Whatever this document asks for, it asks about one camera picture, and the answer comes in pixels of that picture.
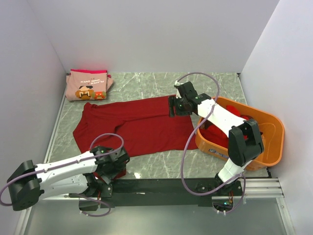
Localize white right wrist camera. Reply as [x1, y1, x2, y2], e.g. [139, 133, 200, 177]
[174, 80, 182, 98]

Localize red clothes in basket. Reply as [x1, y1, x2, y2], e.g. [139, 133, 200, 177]
[200, 104, 255, 147]

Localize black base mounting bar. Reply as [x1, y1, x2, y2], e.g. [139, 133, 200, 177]
[81, 179, 243, 208]

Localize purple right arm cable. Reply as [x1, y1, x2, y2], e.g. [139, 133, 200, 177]
[175, 71, 246, 214]

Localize pink folded graphic t shirt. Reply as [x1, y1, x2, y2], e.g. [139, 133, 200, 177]
[65, 70, 114, 101]

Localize orange plastic basket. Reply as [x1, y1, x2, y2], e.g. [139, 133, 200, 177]
[195, 96, 285, 171]

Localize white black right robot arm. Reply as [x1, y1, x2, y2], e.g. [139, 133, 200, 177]
[168, 81, 264, 196]

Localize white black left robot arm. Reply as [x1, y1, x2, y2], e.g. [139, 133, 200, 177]
[7, 146, 130, 211]

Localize dark red t shirt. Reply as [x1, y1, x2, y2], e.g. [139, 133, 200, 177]
[72, 94, 199, 181]

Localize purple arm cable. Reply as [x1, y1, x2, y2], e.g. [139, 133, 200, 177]
[0, 133, 125, 217]
[175, 71, 246, 214]

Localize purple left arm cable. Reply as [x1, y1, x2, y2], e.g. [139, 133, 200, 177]
[0, 133, 125, 217]

